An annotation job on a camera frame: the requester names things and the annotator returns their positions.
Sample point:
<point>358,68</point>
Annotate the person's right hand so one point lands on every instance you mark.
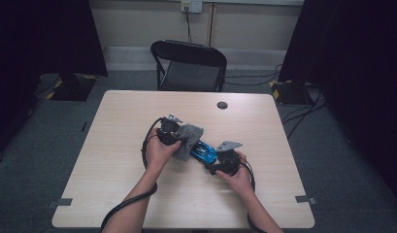
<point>241,179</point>

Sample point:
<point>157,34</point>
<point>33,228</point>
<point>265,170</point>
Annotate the grey tape strip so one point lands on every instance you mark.
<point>304,199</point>
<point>61,202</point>

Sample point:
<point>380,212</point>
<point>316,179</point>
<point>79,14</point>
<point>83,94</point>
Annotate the beige wall conduit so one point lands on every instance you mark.
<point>212,26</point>

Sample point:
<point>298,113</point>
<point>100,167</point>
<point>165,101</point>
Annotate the grey terry cloth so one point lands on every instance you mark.
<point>189,136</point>

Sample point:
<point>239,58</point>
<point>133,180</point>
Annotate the dark round table grommet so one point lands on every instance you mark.
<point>222,105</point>

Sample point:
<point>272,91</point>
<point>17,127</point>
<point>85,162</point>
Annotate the black stand base striped tape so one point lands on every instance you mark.
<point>290,93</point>
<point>70,90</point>

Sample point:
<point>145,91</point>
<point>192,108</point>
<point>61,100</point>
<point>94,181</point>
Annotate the small black floor object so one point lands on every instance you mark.
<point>84,126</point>

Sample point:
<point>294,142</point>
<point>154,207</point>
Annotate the person's left hand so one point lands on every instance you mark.
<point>158,155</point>

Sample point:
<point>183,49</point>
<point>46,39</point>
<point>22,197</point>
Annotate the black curtain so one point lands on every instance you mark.
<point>40,39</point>
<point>357,64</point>

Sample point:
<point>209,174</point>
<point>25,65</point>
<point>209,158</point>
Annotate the black folding chair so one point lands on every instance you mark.
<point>189,53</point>

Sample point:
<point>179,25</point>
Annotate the blue toy car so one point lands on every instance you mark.
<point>204,152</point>

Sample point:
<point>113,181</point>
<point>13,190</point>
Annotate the white wall socket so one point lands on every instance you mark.
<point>192,6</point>

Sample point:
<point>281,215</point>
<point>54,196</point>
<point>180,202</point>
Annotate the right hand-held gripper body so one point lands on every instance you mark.
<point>228,160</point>

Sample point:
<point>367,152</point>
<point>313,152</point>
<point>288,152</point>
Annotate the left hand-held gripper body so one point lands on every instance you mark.
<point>168,131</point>

